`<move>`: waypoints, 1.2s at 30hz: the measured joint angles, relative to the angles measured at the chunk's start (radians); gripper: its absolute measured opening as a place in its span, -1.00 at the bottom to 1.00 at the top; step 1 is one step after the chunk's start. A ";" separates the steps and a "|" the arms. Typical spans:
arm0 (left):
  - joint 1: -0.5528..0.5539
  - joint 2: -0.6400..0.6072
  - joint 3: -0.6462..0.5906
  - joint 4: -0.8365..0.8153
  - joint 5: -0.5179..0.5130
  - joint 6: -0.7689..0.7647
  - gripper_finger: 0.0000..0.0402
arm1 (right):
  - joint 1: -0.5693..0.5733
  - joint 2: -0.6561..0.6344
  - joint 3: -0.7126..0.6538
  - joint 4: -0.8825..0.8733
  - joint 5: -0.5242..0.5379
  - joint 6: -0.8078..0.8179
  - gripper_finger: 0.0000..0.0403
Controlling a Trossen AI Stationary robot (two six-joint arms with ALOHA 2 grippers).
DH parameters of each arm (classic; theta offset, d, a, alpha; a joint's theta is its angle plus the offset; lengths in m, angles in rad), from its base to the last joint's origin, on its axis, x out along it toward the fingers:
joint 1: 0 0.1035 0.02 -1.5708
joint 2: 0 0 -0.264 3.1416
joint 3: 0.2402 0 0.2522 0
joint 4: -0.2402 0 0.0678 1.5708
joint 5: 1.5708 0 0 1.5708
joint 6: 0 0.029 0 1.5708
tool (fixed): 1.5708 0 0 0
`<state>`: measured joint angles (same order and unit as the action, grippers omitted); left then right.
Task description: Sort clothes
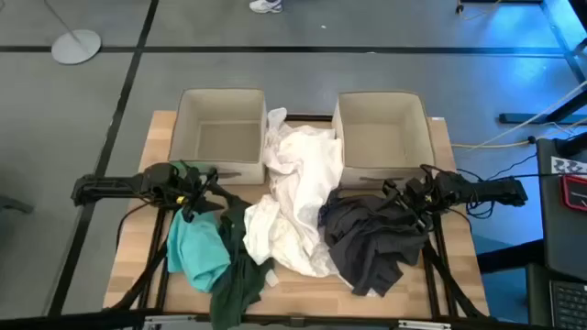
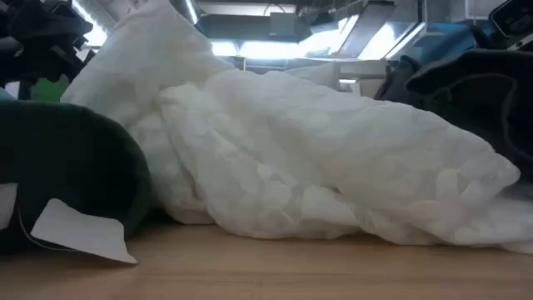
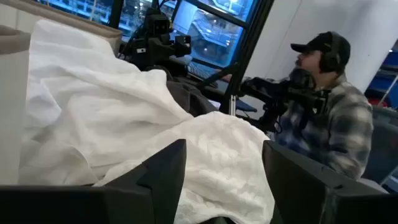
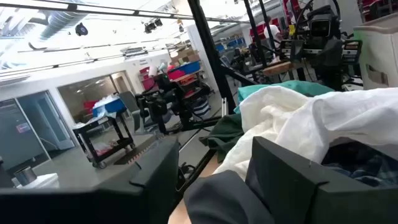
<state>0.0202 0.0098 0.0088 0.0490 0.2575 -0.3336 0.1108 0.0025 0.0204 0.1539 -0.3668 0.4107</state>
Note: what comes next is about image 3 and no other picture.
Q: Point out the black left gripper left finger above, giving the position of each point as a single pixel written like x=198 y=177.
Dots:
x=155 y=186

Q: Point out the white textured garment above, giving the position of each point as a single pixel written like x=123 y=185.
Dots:
x=217 y=161

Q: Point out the right cardboard box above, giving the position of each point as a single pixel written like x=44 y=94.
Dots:
x=113 y=39

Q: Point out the white smooth garment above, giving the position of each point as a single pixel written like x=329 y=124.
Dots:
x=93 y=102

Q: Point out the black garment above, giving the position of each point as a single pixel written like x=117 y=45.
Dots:
x=189 y=96

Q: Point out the person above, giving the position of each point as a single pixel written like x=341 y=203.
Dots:
x=335 y=124

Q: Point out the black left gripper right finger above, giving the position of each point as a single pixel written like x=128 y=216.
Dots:
x=311 y=193

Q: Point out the large glass window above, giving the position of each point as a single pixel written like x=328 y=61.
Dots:
x=214 y=34

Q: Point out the blue-grey chair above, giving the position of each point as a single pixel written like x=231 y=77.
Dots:
x=384 y=146

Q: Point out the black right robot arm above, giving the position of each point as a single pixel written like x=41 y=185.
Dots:
x=152 y=46

